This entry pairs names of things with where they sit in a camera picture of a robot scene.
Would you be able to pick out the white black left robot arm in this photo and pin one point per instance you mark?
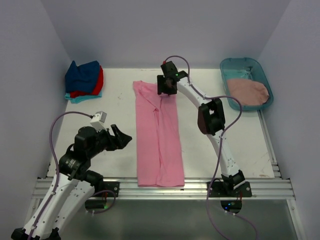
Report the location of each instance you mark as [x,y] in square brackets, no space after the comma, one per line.
[73,183]

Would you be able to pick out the teal plastic bin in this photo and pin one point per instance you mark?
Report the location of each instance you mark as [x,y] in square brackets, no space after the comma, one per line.
[247,68]

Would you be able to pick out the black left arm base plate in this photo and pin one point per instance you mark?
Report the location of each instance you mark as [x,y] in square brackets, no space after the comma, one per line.
[112,186]

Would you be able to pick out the folded red t-shirt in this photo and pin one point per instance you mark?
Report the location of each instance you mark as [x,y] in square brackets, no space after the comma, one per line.
[97,89]

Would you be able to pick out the pink t-shirt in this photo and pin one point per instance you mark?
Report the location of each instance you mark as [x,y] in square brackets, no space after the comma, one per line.
[158,145]

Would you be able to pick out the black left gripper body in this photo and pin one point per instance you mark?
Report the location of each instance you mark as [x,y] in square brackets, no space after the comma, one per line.
[104,140]

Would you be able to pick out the folded teal t-shirt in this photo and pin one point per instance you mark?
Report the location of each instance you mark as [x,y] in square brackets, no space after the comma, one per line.
[81,98]

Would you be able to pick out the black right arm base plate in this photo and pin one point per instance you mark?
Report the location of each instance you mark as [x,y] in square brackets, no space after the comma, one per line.
[217,190]

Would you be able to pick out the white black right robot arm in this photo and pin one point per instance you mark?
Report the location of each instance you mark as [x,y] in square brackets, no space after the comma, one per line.
[210,121]

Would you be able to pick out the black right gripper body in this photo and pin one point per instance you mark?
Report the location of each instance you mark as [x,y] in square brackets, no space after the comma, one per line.
[163,86]

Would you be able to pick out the salmon pink cloth in bin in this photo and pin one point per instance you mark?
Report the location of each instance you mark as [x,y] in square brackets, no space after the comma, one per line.
[248,92]

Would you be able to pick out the aluminium mounting rail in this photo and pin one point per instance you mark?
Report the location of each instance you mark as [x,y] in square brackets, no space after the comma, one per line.
[196,189]

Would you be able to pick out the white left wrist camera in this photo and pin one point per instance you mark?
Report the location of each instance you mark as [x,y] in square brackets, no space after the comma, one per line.
[98,121]

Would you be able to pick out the folded blue t-shirt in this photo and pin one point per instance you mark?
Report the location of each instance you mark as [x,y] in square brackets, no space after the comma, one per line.
[83,77]

